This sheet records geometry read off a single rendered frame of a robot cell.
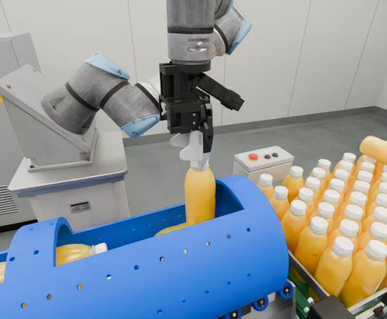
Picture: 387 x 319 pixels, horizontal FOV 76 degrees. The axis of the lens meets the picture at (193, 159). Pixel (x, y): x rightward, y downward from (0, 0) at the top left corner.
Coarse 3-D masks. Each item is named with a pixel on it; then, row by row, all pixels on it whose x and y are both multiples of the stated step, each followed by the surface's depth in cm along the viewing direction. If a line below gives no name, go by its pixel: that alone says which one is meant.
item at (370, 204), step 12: (360, 156) 100; (324, 168) 88; (336, 168) 90; (360, 168) 88; (348, 180) 87; (372, 180) 87; (348, 192) 79; (360, 192) 76; (372, 192) 79; (372, 204) 73
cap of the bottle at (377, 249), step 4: (372, 240) 58; (368, 244) 57; (372, 244) 56; (376, 244) 56; (380, 244) 56; (384, 244) 56; (368, 248) 57; (372, 248) 56; (376, 248) 56; (380, 248) 56; (384, 248) 56; (368, 252) 57; (372, 252) 56; (376, 252) 55; (380, 252) 55; (384, 252) 55; (376, 256) 55; (380, 256) 55; (384, 256) 55
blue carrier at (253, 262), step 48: (240, 192) 52; (48, 240) 41; (96, 240) 62; (144, 240) 42; (192, 240) 44; (240, 240) 46; (0, 288) 35; (48, 288) 36; (96, 288) 38; (144, 288) 39; (192, 288) 42; (240, 288) 46
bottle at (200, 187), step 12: (192, 168) 53; (204, 168) 52; (192, 180) 53; (204, 180) 52; (192, 192) 53; (204, 192) 53; (192, 204) 55; (204, 204) 54; (192, 216) 56; (204, 216) 55
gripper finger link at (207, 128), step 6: (210, 120) 44; (204, 126) 45; (210, 126) 45; (204, 132) 45; (210, 132) 45; (204, 138) 46; (210, 138) 46; (204, 144) 47; (210, 144) 46; (204, 150) 47; (210, 150) 48
